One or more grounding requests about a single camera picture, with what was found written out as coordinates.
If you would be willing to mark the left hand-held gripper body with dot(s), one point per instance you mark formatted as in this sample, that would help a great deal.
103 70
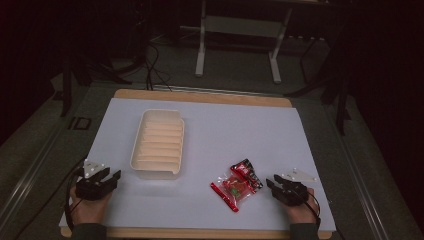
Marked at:
89 187

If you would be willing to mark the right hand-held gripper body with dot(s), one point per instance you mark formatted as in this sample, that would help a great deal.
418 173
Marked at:
295 190

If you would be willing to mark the dark red snack packet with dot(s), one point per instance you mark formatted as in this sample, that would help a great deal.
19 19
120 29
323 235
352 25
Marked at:
247 172

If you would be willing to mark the clear red snack packet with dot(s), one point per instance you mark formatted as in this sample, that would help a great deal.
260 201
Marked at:
233 191

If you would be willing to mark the white ribbed plastic tray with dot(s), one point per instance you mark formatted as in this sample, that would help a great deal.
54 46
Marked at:
158 143

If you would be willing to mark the person's right hand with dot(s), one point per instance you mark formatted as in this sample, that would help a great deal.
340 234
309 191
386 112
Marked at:
301 208

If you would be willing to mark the person's left hand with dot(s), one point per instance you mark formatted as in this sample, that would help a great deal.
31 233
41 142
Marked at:
89 210

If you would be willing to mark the white table mat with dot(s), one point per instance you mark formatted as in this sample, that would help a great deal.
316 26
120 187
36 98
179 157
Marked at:
213 150

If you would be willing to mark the black metal stand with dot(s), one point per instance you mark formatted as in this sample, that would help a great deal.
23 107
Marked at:
333 86

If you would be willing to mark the black tripod stand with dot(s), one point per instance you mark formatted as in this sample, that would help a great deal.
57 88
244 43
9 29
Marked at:
96 60

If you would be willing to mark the white metal stand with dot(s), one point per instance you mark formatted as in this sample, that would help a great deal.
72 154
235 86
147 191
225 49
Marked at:
240 36

